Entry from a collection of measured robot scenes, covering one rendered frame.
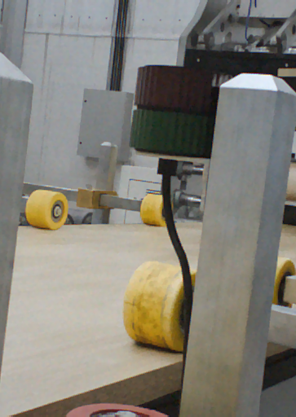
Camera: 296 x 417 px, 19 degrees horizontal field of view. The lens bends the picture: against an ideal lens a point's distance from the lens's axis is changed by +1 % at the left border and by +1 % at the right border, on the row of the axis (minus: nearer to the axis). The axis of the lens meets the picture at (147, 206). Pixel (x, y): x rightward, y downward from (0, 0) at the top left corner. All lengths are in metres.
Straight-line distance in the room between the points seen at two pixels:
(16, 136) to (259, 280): 0.24
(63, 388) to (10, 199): 0.41
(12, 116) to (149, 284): 0.56
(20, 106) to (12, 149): 0.01
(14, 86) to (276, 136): 0.23
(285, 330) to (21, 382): 0.24
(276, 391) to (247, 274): 0.74
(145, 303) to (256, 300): 0.34
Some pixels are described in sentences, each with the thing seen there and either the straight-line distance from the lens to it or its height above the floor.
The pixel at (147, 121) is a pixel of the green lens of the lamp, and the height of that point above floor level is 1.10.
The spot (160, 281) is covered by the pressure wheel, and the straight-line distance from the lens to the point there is 0.84.
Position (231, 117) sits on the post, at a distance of 0.50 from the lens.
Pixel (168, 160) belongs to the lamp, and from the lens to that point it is 0.53.
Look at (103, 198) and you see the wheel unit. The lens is 2.37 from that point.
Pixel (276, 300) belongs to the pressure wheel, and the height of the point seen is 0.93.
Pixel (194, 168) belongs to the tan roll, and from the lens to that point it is 3.15.
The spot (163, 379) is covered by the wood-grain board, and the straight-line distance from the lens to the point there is 0.81.
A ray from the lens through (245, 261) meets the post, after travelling 0.50.
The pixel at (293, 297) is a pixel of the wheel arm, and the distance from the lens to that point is 1.07.
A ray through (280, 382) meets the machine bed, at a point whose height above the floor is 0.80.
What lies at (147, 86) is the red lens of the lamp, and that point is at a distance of 0.52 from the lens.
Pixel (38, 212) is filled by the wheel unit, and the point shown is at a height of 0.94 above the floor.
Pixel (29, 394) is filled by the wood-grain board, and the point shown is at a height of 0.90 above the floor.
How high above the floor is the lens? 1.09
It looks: 3 degrees down
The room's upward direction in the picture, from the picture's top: 7 degrees clockwise
